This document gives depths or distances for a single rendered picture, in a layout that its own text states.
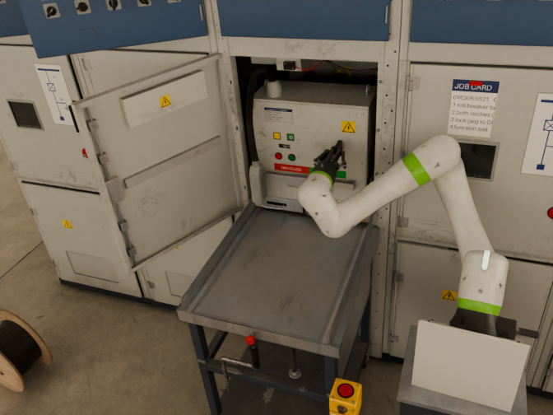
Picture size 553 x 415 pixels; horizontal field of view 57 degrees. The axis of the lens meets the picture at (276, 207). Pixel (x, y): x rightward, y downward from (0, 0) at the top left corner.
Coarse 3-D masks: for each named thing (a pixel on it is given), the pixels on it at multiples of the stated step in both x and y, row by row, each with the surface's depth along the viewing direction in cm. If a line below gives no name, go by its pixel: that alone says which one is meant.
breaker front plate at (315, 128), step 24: (264, 120) 212; (312, 120) 204; (336, 120) 200; (360, 120) 197; (264, 144) 219; (288, 144) 214; (312, 144) 210; (336, 144) 206; (360, 144) 202; (360, 168) 208; (288, 192) 229; (336, 192) 219
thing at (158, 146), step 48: (96, 96) 172; (144, 96) 184; (192, 96) 198; (96, 144) 181; (144, 144) 194; (192, 144) 210; (144, 192) 202; (192, 192) 220; (240, 192) 236; (144, 240) 212
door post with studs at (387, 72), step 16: (400, 0) 167; (384, 64) 180; (384, 80) 183; (384, 96) 187; (384, 112) 190; (384, 128) 194; (384, 144) 198; (384, 160) 201; (384, 208) 214; (384, 224) 219; (384, 240) 224; (384, 256) 228; (384, 272) 233; (384, 288) 239
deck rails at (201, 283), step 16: (240, 224) 227; (368, 224) 212; (224, 240) 213; (368, 240) 213; (224, 256) 212; (352, 256) 206; (208, 272) 203; (352, 272) 191; (192, 288) 192; (192, 304) 191; (336, 304) 185; (336, 320) 174
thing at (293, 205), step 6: (270, 198) 233; (276, 198) 231; (282, 198) 231; (288, 198) 230; (258, 204) 237; (270, 204) 235; (276, 204) 234; (282, 204) 232; (288, 204) 231; (294, 204) 230; (300, 204) 228; (288, 210) 233; (294, 210) 232; (300, 210) 230
